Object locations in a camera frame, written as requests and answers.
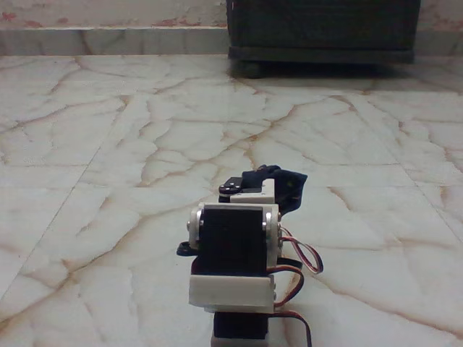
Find dark navy patterned sock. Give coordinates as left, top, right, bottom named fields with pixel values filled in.
left=241, top=163, right=310, bottom=218

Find black caster wheel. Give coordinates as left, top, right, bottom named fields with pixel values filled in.
left=243, top=61, right=263, bottom=80

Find dark wheeled cabinet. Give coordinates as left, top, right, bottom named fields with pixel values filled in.
left=226, top=0, right=422, bottom=66

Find red white servo cable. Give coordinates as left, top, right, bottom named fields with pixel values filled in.
left=279, top=224, right=325, bottom=276

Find red black servo cable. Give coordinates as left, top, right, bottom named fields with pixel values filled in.
left=268, top=309, right=314, bottom=347
left=271, top=265, right=307, bottom=312

